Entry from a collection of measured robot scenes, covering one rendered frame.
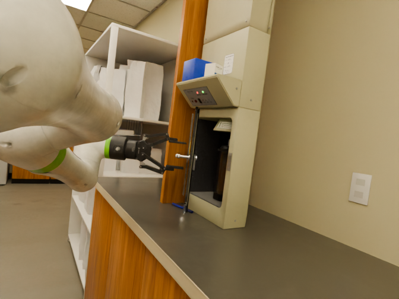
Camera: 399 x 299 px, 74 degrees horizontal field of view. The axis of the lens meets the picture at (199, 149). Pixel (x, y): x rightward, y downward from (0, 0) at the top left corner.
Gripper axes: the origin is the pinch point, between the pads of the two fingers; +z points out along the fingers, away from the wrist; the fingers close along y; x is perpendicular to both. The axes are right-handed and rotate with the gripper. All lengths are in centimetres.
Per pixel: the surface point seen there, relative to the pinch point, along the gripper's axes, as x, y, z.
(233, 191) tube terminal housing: -5.2, -11.2, 22.6
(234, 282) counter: -43, -26, 17
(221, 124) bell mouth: 5.9, 14.3, 16.0
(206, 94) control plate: 1.2, 25.5, 8.1
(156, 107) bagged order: 126, 28, -24
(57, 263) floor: 134, -121, -96
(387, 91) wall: -12, 33, 72
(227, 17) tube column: 7, 59, 13
